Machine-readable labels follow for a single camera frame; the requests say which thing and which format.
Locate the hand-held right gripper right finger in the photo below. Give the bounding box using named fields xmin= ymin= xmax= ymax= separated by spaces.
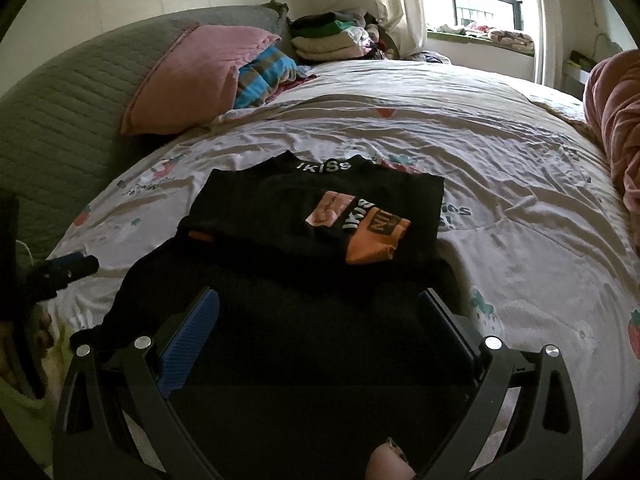
xmin=405 ymin=287 xmax=583 ymax=480

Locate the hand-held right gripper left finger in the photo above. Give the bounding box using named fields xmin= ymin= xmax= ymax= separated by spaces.
xmin=52 ymin=285 xmax=223 ymax=480

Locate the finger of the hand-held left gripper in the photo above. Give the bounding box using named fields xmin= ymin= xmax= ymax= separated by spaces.
xmin=26 ymin=255 xmax=101 ymax=302

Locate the black sweater with orange cuffs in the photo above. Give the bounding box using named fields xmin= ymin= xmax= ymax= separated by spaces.
xmin=102 ymin=155 xmax=463 ymax=480

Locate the heap of loose clothes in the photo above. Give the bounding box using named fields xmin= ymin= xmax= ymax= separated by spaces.
xmin=360 ymin=15 xmax=453 ymax=67

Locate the pile of folded clothes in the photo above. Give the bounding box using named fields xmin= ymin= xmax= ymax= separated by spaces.
xmin=290 ymin=10 xmax=371 ymax=63

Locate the person's left hand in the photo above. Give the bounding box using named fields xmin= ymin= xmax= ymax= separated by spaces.
xmin=0 ymin=307 xmax=55 ymax=386

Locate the person's right hand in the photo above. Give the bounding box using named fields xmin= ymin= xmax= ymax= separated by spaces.
xmin=365 ymin=437 xmax=416 ymax=480

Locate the light green garment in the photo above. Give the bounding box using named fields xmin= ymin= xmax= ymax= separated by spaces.
xmin=0 ymin=375 xmax=57 ymax=466

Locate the green quilted headboard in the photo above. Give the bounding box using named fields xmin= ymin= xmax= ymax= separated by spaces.
xmin=0 ymin=2 xmax=293 ymax=261

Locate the printed white bedsheet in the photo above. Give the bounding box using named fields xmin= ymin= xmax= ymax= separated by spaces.
xmin=45 ymin=57 xmax=640 ymax=480

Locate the pink pillow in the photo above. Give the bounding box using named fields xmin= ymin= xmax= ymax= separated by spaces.
xmin=120 ymin=25 xmax=282 ymax=136

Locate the blue striped cloth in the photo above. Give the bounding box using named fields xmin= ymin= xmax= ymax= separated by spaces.
xmin=235 ymin=47 xmax=301 ymax=110

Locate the pink blanket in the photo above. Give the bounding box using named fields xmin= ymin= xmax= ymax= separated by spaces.
xmin=584 ymin=49 xmax=640 ymax=251

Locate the white small table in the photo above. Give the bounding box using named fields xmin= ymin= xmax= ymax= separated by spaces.
xmin=564 ymin=50 xmax=596 ymax=98

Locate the floral cloth heap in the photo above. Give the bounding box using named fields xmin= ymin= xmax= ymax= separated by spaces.
xmin=427 ymin=20 xmax=536 ymax=53

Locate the white heart-shaped chair back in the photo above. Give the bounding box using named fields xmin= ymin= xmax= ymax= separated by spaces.
xmin=592 ymin=35 xmax=623 ymax=63

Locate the cream curtain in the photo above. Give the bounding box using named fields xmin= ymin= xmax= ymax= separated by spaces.
xmin=530 ymin=0 xmax=560 ymax=86
xmin=370 ymin=0 xmax=428 ymax=58

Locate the white cable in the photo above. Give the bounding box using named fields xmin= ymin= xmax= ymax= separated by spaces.
xmin=15 ymin=239 xmax=37 ymax=267

